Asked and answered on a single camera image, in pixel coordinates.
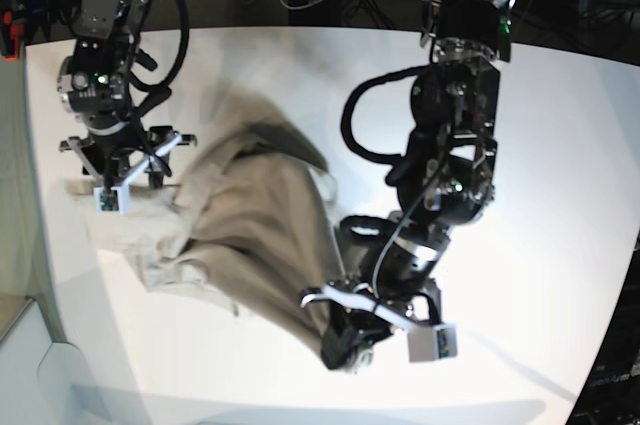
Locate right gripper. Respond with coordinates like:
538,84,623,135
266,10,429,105
59,126,196,189

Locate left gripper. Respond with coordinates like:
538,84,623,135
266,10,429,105
300,281,443,370

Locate beige t-shirt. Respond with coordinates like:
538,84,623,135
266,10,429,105
65,92,373,373

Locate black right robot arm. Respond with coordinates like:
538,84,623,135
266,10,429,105
57,0,195,190

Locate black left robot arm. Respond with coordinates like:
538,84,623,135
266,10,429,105
301,0,516,370

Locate red black clamp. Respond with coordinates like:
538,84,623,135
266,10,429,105
1,8,26,61

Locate white cabinet corner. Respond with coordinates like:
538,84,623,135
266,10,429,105
0,294,146,425

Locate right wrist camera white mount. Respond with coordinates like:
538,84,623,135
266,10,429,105
93,185,130,214

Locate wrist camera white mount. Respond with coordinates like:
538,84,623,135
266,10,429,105
93,185,130,214
407,324,458,363

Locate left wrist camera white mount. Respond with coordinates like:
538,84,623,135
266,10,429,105
407,324,458,363

